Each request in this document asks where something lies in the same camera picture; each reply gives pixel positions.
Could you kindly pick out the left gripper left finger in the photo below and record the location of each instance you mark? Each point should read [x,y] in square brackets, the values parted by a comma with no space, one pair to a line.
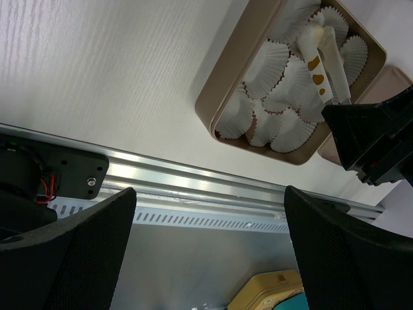
[73,263]

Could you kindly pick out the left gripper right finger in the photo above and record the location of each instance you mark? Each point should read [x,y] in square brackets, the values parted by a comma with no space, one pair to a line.
[344,262]

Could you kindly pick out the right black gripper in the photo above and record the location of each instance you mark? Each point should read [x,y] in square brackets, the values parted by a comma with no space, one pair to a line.
[375,140]

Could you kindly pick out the white tweezers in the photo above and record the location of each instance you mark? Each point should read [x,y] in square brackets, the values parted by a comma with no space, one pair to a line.
[325,66]

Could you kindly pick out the white chocolate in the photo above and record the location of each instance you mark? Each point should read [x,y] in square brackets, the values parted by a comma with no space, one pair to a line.
[316,32]

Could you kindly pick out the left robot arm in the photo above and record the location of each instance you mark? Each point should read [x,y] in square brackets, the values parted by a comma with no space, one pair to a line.
[19,206]

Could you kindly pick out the teal object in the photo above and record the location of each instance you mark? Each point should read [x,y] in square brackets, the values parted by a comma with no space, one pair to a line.
[298,302]

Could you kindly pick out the gold tin lid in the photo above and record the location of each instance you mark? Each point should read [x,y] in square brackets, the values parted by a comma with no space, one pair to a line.
[388,83]

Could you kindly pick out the yellow tin box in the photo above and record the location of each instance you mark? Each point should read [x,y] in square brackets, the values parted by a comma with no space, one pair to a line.
[267,290]

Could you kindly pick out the gold tin box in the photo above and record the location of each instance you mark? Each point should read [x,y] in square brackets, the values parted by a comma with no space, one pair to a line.
[260,98]

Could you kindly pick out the white slotted cable duct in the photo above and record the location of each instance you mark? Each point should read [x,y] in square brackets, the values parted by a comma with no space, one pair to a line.
[199,220]

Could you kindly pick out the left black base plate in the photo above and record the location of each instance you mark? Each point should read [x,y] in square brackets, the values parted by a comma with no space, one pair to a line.
[42,171]

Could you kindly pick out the aluminium rail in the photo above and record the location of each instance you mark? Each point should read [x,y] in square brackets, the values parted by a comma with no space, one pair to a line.
[167,185]

